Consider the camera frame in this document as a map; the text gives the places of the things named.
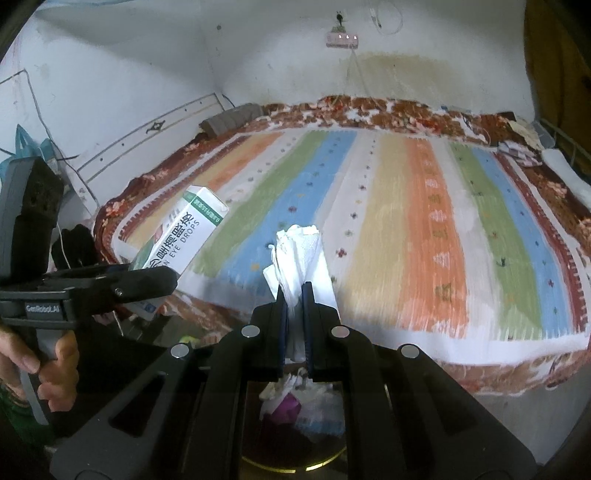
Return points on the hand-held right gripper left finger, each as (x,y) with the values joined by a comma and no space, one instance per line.
(282,323)

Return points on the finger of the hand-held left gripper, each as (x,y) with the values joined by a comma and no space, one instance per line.
(147,284)
(92,272)

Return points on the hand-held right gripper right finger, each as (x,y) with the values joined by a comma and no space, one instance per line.
(307,323)

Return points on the green white carton box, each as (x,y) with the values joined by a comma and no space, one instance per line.
(184,230)

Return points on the white tissue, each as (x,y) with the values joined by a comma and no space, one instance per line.
(300,258)

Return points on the black bin gold rim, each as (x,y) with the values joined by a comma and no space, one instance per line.
(277,445)

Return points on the person's left hand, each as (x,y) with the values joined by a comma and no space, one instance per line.
(62,383)

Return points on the black cloth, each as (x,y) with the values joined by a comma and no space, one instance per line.
(76,244)

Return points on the purple wrapper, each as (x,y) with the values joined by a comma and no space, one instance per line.
(284,410)

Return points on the blue bag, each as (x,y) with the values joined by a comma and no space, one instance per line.
(23,144)

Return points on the white headboard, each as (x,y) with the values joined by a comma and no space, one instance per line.
(138,152)

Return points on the grey striped pillow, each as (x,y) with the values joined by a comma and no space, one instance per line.
(231,119)

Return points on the pile of clothes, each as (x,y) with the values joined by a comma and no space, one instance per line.
(521,147)

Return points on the pink power strip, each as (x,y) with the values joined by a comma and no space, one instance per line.
(342,40)

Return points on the brown wooden cabinet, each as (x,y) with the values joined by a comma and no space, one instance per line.
(554,55)

